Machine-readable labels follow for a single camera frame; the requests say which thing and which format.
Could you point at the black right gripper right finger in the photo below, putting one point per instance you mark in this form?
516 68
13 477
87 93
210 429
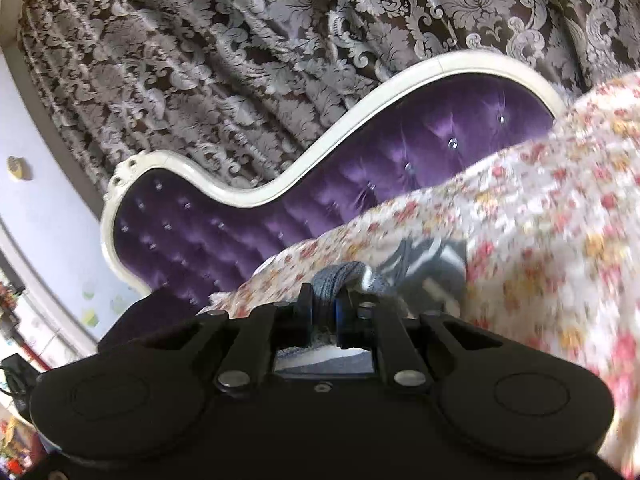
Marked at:
374 324

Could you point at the floral bed cover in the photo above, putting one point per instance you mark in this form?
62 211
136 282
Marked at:
551 229

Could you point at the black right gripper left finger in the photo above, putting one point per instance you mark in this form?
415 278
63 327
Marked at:
267 330

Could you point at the brown silver damask curtain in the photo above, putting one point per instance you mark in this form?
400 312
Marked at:
244 87

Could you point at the purple tufted headboard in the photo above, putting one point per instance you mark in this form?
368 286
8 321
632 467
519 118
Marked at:
177 235

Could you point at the grey white striped sweater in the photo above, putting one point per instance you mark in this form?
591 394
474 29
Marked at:
422 275

